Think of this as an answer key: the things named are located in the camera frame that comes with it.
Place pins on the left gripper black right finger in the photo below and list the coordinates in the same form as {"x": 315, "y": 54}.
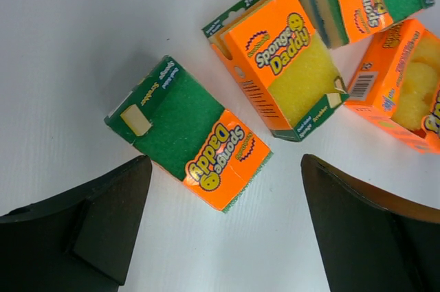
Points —
{"x": 370, "y": 239}

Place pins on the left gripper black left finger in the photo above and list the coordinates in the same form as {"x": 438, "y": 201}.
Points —
{"x": 79, "y": 240}

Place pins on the orange Scrub Daddy box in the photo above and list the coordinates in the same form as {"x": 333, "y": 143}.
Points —
{"x": 396, "y": 85}

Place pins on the orange yellow sponge pack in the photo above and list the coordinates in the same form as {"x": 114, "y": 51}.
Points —
{"x": 280, "y": 62}

